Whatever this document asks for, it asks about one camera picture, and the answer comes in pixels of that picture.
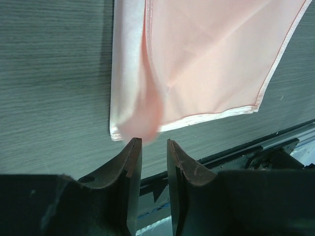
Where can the pink satin napkin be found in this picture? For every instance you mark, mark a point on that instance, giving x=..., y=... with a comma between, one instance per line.
x=177, y=63

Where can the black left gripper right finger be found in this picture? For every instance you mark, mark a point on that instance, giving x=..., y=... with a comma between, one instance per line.
x=267, y=202

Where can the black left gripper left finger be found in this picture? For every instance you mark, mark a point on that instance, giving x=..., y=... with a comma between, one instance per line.
x=102, y=203

